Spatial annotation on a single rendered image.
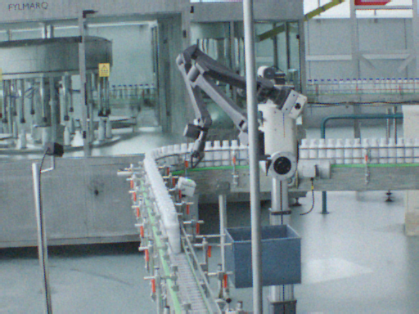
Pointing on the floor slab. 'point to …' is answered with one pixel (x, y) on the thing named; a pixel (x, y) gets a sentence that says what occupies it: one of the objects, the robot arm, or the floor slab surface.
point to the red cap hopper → (380, 50)
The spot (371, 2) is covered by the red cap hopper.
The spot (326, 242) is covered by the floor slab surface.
